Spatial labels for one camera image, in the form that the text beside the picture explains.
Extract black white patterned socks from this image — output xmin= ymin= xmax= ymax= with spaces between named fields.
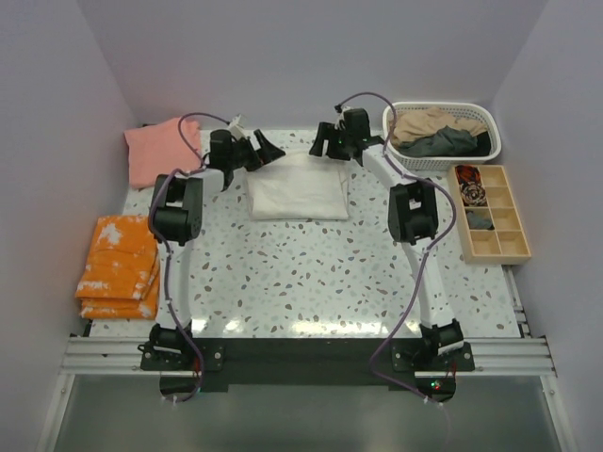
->
xmin=460 ymin=183 xmax=488 ymax=207

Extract white plastic laundry basket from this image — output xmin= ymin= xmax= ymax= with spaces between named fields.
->
xmin=383 ymin=102 xmax=502 ymax=170

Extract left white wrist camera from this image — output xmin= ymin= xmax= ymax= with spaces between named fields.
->
xmin=227 ymin=114 xmax=247 ymax=140

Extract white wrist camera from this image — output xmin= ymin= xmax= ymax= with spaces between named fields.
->
xmin=227 ymin=114 xmax=247 ymax=140
xmin=334 ymin=105 xmax=351 ymax=131

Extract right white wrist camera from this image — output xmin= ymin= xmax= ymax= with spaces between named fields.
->
xmin=334 ymin=105 xmax=351 ymax=131

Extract dark grey garment in basket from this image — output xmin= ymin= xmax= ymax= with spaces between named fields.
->
xmin=398 ymin=127 xmax=492 ymax=158

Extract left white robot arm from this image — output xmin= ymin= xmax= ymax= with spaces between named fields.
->
xmin=141 ymin=129 xmax=285 ymax=376

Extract wooden compartment organizer tray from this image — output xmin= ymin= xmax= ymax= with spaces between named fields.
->
xmin=448 ymin=165 xmax=531 ymax=266

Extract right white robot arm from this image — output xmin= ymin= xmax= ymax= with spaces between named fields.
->
xmin=309 ymin=105 xmax=464 ymax=364

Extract folded pink t-shirt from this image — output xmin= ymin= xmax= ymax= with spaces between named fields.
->
xmin=124 ymin=118 xmax=200 ymax=188

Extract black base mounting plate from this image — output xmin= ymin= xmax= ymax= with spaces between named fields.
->
xmin=138 ymin=338 xmax=476 ymax=396

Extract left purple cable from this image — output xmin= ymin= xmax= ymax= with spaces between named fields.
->
xmin=148 ymin=111 xmax=236 ymax=404

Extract folded orange tie-dye t-shirt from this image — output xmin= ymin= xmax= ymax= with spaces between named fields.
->
xmin=75 ymin=215 xmax=160 ymax=320

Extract aluminium rail frame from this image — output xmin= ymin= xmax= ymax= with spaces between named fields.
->
xmin=35 ymin=267 xmax=576 ymax=452

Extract beige garment in basket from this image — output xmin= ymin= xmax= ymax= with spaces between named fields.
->
xmin=391 ymin=107 xmax=488 ymax=145

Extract red black patterned socks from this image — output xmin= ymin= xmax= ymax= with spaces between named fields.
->
xmin=454 ymin=165 xmax=481 ymax=186

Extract white floral print t-shirt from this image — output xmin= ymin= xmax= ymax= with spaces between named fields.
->
xmin=246 ymin=151 xmax=350 ymax=220

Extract dark grey socks in tray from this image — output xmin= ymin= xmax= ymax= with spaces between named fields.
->
xmin=465 ymin=210 xmax=495 ymax=231

